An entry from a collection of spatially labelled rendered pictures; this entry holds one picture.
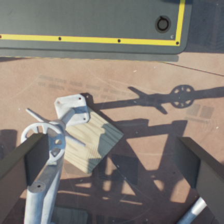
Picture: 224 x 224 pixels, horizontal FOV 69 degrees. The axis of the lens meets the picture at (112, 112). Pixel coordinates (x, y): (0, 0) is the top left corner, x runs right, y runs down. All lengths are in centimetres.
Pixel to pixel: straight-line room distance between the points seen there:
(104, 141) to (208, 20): 74
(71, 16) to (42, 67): 41
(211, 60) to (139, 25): 52
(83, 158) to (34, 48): 60
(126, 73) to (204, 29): 40
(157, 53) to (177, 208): 97
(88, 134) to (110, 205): 48
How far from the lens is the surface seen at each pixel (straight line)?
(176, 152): 17
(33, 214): 59
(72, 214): 117
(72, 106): 81
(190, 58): 88
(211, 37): 93
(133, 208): 115
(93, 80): 80
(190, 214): 122
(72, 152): 91
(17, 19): 55
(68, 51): 49
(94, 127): 83
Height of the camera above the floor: 80
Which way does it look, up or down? 75 degrees down
